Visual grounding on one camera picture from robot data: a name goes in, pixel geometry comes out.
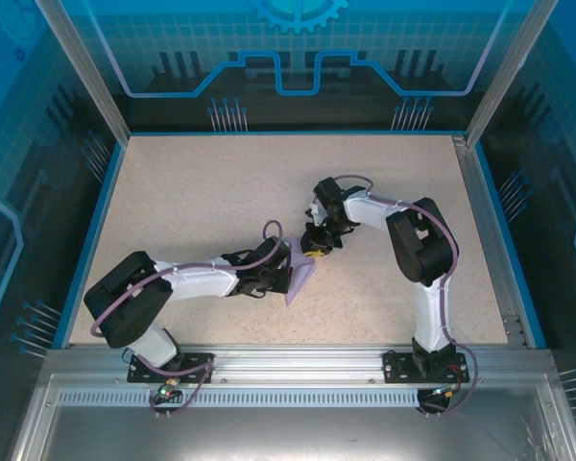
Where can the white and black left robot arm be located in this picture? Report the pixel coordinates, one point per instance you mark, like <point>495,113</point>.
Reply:
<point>206,283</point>

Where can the wide blue printed enclosure panel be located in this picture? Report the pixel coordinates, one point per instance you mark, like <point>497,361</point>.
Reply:
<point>173,29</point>

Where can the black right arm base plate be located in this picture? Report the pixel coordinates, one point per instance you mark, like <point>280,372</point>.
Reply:
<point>396,367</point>

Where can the blue printed side panel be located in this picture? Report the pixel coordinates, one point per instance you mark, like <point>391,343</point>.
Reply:
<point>9,144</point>
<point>557,168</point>

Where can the aluminium frame post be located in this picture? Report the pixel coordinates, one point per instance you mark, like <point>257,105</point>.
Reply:
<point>88,72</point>
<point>506,72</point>

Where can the long aluminium base rail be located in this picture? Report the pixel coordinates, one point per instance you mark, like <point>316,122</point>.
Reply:
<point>297,365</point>

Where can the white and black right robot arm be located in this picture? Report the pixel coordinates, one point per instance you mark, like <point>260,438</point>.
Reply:
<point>369,216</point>

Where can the aluminium side rail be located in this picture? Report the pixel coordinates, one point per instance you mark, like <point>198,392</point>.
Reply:
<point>476,192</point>

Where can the grey metal shelf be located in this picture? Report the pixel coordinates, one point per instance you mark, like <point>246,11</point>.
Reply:
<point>288,437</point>

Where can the purple paper sheet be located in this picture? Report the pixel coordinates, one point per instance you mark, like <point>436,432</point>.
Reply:
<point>301,278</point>

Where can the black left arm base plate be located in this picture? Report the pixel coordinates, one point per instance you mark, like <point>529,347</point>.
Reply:
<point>192,359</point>

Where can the blue table border strip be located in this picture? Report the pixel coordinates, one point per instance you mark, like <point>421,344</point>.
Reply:
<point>92,240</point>
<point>505,240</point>

